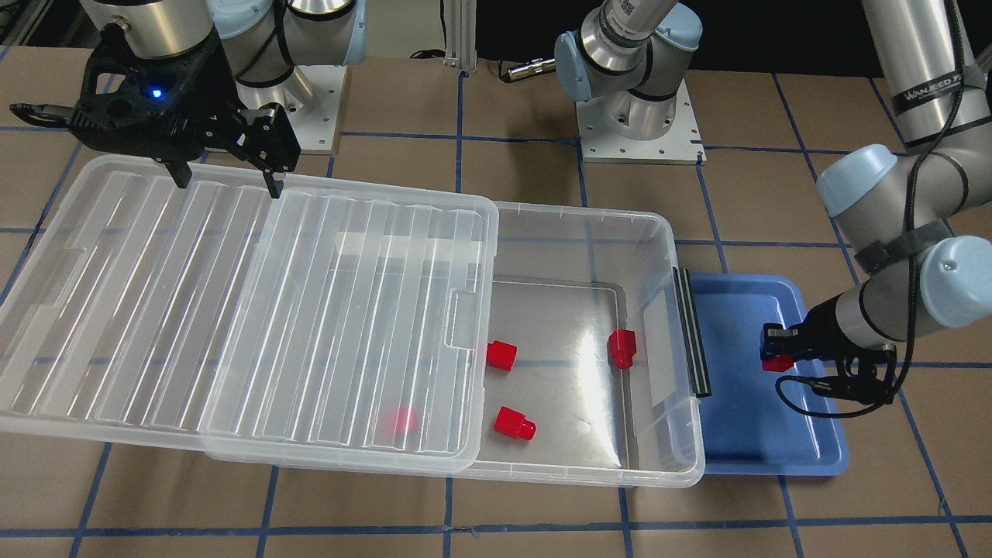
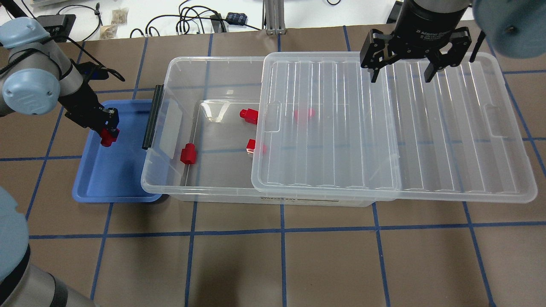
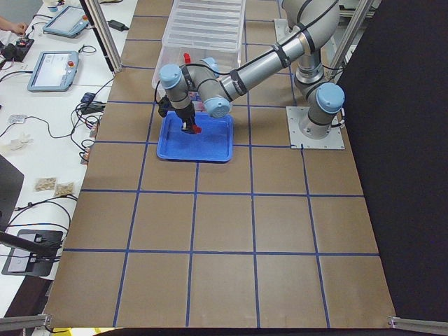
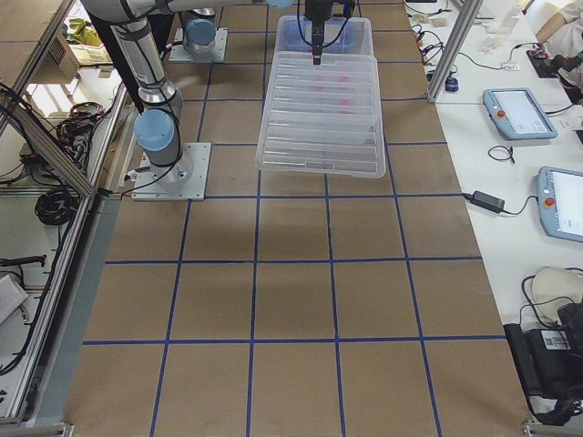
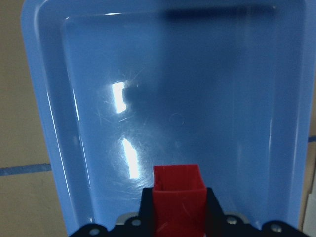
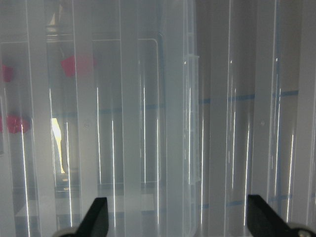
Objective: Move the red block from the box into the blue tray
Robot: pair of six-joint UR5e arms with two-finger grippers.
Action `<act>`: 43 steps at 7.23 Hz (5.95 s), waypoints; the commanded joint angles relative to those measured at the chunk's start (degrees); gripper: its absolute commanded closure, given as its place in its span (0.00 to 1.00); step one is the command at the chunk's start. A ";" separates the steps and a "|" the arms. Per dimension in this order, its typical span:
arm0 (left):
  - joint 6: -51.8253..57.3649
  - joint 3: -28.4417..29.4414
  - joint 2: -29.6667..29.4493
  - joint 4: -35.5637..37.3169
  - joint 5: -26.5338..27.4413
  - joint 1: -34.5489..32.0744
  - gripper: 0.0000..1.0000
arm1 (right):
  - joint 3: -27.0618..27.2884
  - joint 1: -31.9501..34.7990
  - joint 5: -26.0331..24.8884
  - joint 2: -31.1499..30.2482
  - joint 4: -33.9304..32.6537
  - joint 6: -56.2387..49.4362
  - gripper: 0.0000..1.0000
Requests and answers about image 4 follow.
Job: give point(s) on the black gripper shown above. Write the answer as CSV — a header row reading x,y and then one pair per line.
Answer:
x,y
315,9

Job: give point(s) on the clear plastic box lid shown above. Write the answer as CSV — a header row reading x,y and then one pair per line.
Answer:
x,y
302,126

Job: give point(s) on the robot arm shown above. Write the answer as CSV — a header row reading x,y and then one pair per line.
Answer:
x,y
157,127
199,30

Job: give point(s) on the blue plastic tray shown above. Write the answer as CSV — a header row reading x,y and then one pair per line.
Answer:
x,y
305,25

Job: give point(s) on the clear plastic storage box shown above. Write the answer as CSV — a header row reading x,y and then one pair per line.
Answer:
x,y
355,39

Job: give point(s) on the cardboard box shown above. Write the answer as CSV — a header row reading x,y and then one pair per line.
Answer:
x,y
78,44

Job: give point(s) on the blue teach pendant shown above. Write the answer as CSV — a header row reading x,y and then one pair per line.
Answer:
x,y
517,115
559,200

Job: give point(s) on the black power adapter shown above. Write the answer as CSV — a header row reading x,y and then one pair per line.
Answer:
x,y
485,201

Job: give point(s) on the person in white coat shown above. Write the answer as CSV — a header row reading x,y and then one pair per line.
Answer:
x,y
561,35

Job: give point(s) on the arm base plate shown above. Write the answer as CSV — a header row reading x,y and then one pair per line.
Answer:
x,y
214,52
187,179

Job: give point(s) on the aluminium frame post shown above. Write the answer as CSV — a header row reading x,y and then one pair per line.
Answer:
x,y
460,30

